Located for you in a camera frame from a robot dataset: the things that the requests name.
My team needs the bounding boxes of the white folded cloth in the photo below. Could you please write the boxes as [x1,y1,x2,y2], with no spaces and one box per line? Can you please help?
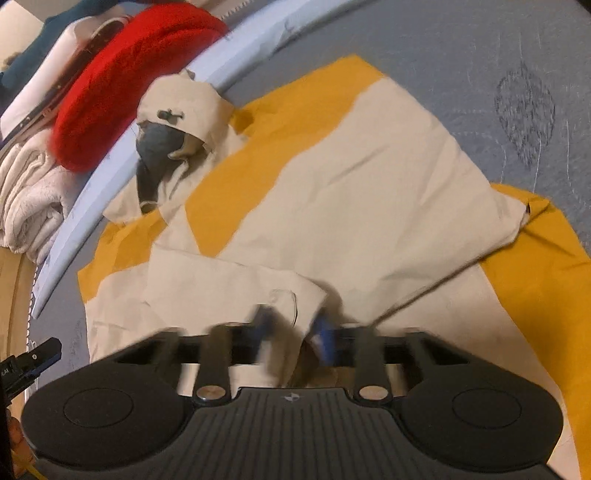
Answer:
[0,21,100,137]

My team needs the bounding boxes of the grey quilted mattress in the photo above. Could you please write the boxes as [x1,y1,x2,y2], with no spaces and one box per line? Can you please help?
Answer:
[28,0,591,480]

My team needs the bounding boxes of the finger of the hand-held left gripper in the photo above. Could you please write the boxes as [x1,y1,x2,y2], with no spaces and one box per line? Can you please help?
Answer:
[16,338,63,377]

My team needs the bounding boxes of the wooden headboard shelf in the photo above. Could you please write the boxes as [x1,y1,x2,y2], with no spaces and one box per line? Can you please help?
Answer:
[0,248,33,416]

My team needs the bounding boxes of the cream folded blanket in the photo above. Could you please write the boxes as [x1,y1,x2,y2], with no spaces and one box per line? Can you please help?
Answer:
[0,141,72,265]

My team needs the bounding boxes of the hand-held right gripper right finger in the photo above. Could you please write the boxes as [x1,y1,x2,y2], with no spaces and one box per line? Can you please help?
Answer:
[313,314,467,401]

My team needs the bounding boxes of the red fluffy folded blanket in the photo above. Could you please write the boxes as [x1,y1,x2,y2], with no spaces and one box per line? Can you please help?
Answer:
[52,7,229,172]

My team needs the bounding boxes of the light blue sheet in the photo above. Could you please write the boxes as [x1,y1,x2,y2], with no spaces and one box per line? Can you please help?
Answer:
[31,0,338,319]

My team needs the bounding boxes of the cream and yellow hooded jacket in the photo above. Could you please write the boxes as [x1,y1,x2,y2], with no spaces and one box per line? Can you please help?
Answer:
[78,55,591,480]

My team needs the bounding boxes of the dark striped folded cloth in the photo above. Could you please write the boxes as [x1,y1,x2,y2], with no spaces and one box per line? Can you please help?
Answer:
[2,18,132,139]

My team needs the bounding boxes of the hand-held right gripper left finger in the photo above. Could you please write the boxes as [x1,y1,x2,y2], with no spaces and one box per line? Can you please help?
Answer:
[113,305,279,407]

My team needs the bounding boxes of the teal shark plush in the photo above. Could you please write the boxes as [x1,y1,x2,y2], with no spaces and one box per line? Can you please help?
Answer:
[0,0,114,88]

